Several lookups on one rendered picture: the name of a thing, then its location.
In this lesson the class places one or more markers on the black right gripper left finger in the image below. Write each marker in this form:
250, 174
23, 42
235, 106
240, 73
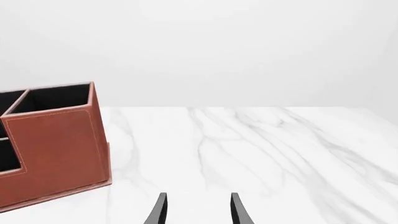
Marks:
159, 211

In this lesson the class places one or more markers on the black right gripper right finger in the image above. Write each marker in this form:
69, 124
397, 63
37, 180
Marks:
240, 213

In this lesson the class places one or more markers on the red-brown desk caddy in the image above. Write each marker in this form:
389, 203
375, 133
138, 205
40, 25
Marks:
59, 144

